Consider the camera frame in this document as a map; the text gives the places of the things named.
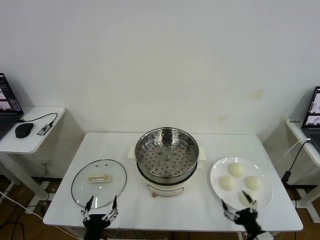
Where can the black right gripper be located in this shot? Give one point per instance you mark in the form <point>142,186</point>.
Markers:
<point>247,220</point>

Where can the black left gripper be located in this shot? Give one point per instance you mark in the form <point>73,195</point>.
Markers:
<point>93,222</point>

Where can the white steamed baozi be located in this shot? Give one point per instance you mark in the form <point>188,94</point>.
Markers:
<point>227,183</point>
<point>236,170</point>
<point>243,200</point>
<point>253,183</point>

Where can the perforated steel steamer basket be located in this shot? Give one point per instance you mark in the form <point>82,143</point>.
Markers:
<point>160,160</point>

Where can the white round plate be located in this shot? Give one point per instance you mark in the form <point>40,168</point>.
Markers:
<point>265,197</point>

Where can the cream electric cooking pot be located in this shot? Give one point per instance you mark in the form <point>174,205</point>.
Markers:
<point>165,188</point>

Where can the white side table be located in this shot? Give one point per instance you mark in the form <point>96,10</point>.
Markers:
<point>30,142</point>
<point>295,128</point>

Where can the grey usb hub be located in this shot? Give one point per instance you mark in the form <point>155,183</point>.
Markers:
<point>45,129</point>

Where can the small white paper label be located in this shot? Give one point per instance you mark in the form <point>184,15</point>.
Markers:
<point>294,121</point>

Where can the black computer mouse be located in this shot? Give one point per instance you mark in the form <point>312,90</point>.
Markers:
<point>23,130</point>

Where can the black open laptop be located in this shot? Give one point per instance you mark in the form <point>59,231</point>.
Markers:
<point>7,100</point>
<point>312,112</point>

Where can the white wall socket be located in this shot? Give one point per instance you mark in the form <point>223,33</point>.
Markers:
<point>46,164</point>

